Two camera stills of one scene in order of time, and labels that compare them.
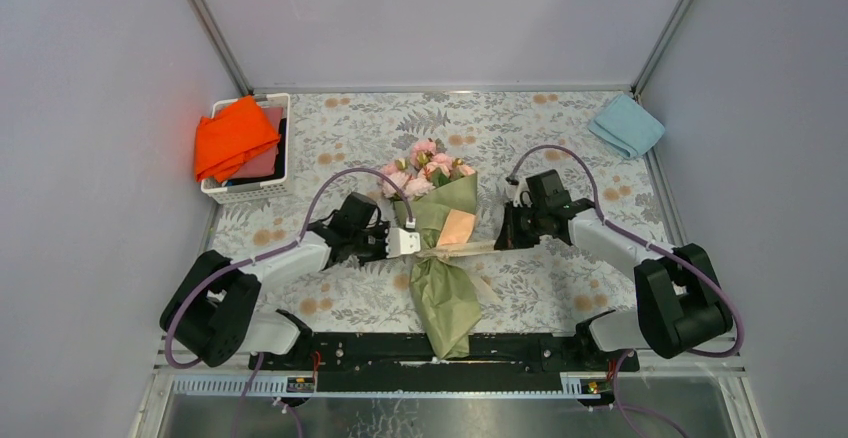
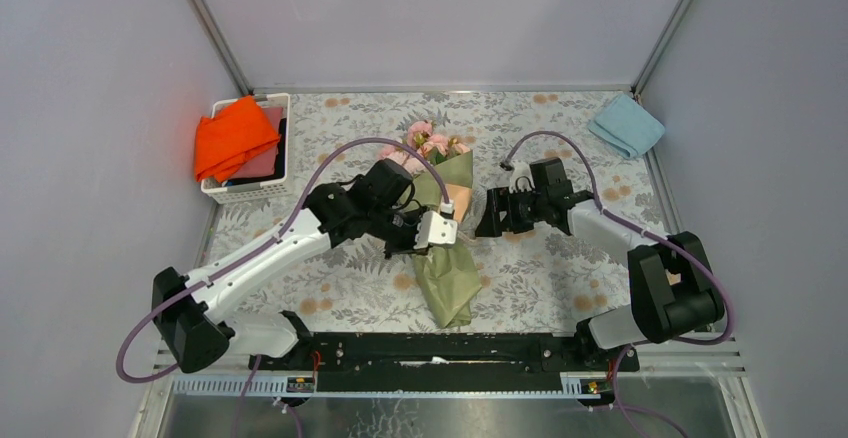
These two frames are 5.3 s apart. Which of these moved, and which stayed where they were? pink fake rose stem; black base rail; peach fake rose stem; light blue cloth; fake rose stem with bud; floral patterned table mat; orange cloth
Moved: pink fake rose stem; fake rose stem with bud; peach fake rose stem
Stayed: light blue cloth; orange cloth; black base rail; floral patterned table mat
